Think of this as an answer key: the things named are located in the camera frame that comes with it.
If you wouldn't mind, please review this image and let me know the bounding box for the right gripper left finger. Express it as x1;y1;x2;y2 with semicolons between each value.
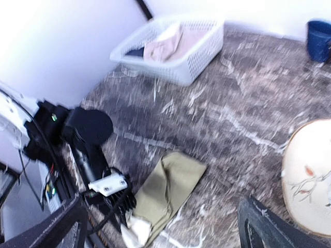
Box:
1;197;88;247

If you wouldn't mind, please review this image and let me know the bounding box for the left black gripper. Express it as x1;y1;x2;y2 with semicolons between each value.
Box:
66;143;137;230

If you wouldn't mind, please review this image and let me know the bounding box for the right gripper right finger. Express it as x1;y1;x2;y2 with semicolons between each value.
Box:
237;196;323;247

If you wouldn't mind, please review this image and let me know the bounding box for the dark blue mug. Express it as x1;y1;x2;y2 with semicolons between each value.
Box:
307;20;330;63

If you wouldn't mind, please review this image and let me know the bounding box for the beige bird pattern plate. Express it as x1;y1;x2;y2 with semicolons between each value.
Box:
281;119;330;238

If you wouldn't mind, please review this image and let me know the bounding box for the black garment in basket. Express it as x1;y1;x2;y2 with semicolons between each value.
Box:
125;47;144;57

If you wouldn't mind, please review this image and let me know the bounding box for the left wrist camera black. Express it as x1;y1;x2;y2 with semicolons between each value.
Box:
62;107;113;146

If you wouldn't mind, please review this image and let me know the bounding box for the white plastic laundry basket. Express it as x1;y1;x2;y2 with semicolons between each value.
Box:
110;14;224;86

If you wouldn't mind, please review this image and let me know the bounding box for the olive green underwear white waistband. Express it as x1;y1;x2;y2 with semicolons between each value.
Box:
121;152;206;247

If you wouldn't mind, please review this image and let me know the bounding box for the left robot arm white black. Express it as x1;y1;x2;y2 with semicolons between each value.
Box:
1;84;137;233

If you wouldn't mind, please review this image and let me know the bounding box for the left black frame post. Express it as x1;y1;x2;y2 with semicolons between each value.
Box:
135;0;153;20

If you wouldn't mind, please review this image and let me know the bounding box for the pink underwear in basket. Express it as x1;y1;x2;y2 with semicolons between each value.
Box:
143;22;184;62

